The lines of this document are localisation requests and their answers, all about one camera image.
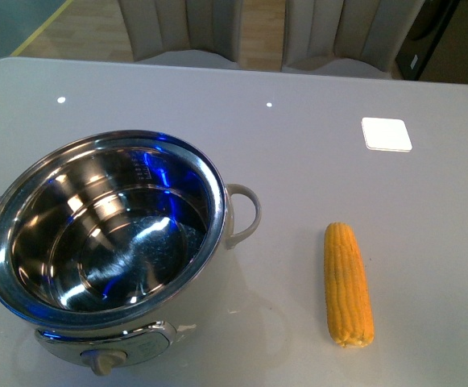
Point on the yellow corn cob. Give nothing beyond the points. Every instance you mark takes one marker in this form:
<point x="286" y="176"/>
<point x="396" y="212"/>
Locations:
<point x="348" y="305"/>

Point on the beige upholstered chair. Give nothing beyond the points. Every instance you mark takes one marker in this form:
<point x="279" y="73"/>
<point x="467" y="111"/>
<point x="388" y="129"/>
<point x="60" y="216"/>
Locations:
<point x="351" y="38"/>
<point x="199" y="34"/>

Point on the right beige upholstered chair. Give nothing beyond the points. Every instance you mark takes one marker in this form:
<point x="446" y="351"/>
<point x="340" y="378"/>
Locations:
<point x="351" y="38"/>

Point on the left beige upholstered chair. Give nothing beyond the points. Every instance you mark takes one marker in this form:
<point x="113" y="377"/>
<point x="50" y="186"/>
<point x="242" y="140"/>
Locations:
<point x="199" y="34"/>

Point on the stainless steel electric pot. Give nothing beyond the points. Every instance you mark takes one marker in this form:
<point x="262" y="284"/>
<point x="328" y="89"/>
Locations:
<point x="117" y="246"/>

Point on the dark cabinet at right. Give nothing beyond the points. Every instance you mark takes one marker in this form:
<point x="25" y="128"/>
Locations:
<point x="436" y="47"/>

